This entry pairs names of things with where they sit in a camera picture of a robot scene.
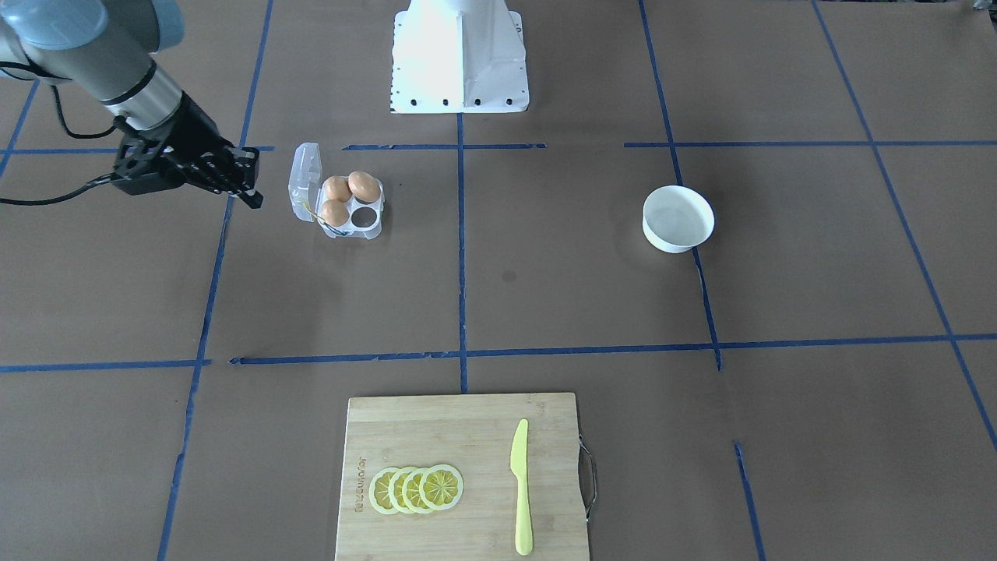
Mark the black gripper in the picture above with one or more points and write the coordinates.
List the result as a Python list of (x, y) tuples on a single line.
[(193, 126)]

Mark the brown egg from bowl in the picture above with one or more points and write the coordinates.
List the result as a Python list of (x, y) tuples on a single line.
[(364, 186)]

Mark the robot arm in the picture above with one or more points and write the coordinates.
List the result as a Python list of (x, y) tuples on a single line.
[(107, 48)]

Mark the clear plastic egg box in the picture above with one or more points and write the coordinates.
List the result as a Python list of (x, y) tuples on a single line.
[(306, 197)]

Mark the brown egg rear in box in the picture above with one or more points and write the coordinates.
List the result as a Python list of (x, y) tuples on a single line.
[(336, 188)]

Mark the brown egg in box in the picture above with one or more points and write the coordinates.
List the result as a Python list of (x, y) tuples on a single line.
[(336, 188), (334, 213)]

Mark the brown egg front in box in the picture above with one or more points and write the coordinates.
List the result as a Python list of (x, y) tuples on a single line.
[(334, 213)]

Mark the lemon slice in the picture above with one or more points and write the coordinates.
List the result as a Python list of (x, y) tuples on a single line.
[(381, 492), (396, 489), (411, 492), (442, 487)]

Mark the bamboo cutting board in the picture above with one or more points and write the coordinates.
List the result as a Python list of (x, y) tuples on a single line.
[(473, 433)]

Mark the yellow plastic knife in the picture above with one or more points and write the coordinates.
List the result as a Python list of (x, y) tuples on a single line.
[(518, 463)]

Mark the white bowl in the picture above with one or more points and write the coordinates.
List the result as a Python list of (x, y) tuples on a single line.
[(676, 219)]

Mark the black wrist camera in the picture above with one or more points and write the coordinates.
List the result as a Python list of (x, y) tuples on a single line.
[(140, 166)]

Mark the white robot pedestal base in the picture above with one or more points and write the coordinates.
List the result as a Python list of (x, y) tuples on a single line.
[(458, 57)]

